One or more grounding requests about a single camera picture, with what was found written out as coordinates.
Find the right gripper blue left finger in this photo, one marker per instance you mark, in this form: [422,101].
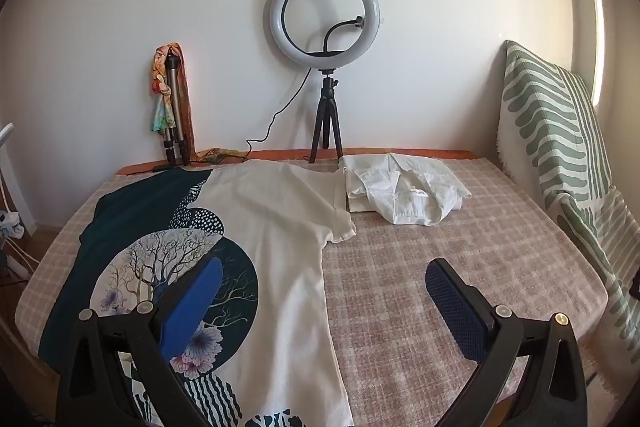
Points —
[184,304]

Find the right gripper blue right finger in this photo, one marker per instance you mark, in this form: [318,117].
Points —
[462,307]

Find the white and teal printed shirt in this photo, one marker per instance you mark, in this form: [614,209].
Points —
[262,354]

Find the pink checked bed blanket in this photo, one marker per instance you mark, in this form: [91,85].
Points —
[399,363]

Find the folded white shirt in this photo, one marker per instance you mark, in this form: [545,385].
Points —
[402,189]

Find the folded silver tripod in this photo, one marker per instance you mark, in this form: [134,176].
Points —
[172,64]

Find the green and white patterned cushion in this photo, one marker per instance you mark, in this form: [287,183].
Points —
[551,144]

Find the black mini tripod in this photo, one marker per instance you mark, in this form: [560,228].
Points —
[326,119]

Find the colourful orange scarf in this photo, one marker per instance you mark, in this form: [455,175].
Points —
[172,118]

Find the white ring light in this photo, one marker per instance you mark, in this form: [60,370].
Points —
[324,34]

